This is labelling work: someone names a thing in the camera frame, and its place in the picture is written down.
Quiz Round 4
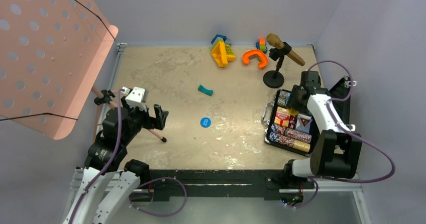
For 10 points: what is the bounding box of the blue toy house piece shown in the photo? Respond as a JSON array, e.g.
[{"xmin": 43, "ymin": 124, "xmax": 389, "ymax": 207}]
[{"xmin": 210, "ymin": 34, "xmax": 227, "ymax": 46}]

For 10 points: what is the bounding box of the grey poker chip stack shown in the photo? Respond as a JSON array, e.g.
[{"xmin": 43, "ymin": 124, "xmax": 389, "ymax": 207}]
[{"xmin": 277, "ymin": 90, "xmax": 291, "ymax": 107}]

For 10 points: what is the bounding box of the blue ace card box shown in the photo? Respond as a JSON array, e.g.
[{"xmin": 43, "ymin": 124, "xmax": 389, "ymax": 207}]
[{"xmin": 295, "ymin": 113, "xmax": 313, "ymax": 134}]

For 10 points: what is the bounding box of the gold poker chip stack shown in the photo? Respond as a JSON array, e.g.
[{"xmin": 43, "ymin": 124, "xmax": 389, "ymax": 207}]
[{"xmin": 293, "ymin": 140, "xmax": 310, "ymax": 153}]

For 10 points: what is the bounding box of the black poker set case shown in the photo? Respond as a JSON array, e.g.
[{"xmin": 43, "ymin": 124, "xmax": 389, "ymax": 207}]
[{"xmin": 262, "ymin": 77, "xmax": 357, "ymax": 157}]

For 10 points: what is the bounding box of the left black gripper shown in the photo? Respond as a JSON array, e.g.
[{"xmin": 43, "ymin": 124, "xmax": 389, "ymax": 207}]
[{"xmin": 121, "ymin": 96, "xmax": 167, "ymax": 145}]

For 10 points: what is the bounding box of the blue round dealer button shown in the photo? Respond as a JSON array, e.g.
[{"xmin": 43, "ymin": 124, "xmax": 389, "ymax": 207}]
[{"xmin": 200, "ymin": 117, "xmax": 211, "ymax": 128}]

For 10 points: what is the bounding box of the blue white poker chip stack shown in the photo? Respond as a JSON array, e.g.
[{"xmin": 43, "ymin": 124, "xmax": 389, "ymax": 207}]
[{"xmin": 268, "ymin": 124, "xmax": 287, "ymax": 144}]

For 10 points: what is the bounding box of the yellow toy basket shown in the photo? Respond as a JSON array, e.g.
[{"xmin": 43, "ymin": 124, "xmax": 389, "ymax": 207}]
[{"xmin": 210, "ymin": 40, "xmax": 236, "ymax": 68}]

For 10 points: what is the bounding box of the gold toy microphone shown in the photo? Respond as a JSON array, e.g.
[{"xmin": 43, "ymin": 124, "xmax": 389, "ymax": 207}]
[{"xmin": 266, "ymin": 33, "xmax": 305, "ymax": 66}]

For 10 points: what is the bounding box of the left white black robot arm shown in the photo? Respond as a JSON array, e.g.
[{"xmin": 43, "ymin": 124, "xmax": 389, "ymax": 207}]
[{"xmin": 64, "ymin": 87, "xmax": 169, "ymax": 223}]

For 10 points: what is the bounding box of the teal curved block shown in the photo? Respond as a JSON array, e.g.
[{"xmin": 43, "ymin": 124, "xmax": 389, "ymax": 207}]
[{"xmin": 197, "ymin": 84, "xmax": 214, "ymax": 96}]

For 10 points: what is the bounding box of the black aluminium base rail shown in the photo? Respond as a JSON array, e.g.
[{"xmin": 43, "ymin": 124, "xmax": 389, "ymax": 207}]
[{"xmin": 68, "ymin": 167, "xmax": 363, "ymax": 203}]

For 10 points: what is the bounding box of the colourful toy car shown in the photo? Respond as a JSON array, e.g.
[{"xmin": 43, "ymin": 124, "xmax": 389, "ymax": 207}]
[{"xmin": 255, "ymin": 38, "xmax": 268, "ymax": 54}]

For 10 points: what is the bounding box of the red Texas Hold'em card box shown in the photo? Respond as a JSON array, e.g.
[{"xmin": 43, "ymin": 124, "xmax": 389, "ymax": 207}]
[{"xmin": 273, "ymin": 107, "xmax": 291, "ymax": 127}]

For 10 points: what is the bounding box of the chrome case handle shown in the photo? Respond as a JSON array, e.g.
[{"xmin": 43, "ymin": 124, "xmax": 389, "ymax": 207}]
[{"xmin": 261, "ymin": 102, "xmax": 274, "ymax": 126}]

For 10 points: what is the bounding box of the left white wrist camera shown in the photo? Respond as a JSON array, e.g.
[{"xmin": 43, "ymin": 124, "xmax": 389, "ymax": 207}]
[{"xmin": 121, "ymin": 86, "xmax": 149, "ymax": 111}]

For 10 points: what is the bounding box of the red white poker chip stack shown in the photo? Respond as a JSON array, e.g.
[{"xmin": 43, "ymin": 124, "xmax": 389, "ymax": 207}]
[{"xmin": 282, "ymin": 128, "xmax": 312, "ymax": 148}]

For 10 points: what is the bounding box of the orange horseshoe toy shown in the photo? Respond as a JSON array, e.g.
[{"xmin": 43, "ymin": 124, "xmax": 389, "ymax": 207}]
[{"xmin": 242, "ymin": 49, "xmax": 269, "ymax": 69}]

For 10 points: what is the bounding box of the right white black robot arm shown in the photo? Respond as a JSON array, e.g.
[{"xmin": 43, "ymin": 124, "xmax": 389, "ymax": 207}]
[{"xmin": 282, "ymin": 70, "xmax": 362, "ymax": 187}]

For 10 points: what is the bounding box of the triangular red black button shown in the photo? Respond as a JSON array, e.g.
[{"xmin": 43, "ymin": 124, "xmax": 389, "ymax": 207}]
[{"xmin": 297, "ymin": 117, "xmax": 312, "ymax": 129}]

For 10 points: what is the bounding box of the yellow round dealer button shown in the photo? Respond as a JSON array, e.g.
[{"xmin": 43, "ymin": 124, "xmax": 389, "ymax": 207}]
[{"xmin": 288, "ymin": 108, "xmax": 299, "ymax": 116}]

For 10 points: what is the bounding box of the pink perforated music stand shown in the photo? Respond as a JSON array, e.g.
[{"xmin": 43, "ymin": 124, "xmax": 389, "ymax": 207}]
[{"xmin": 0, "ymin": 0, "xmax": 167, "ymax": 143}]

